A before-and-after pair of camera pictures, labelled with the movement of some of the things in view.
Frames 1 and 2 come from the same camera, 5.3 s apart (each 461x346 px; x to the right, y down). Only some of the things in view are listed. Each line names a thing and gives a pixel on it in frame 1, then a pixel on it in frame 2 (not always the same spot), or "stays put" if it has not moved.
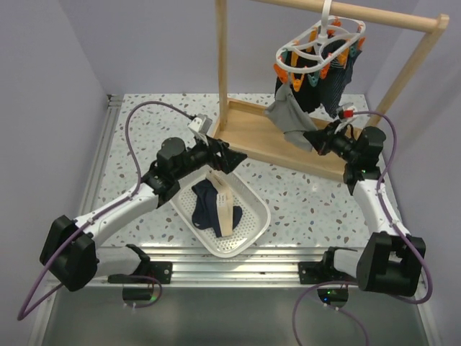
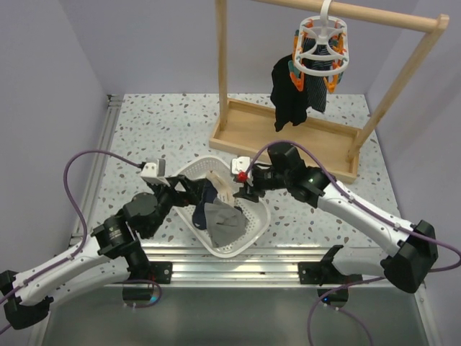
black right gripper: x=322 y=140 to x=251 y=193
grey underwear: x=287 y=115 to x=225 y=223
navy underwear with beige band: x=213 y=207 stays put
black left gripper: x=228 y=158 to x=183 y=198
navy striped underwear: x=338 y=76 to x=315 y=85
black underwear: x=302 y=71 to x=289 y=103
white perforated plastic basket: x=255 y=218 stays put
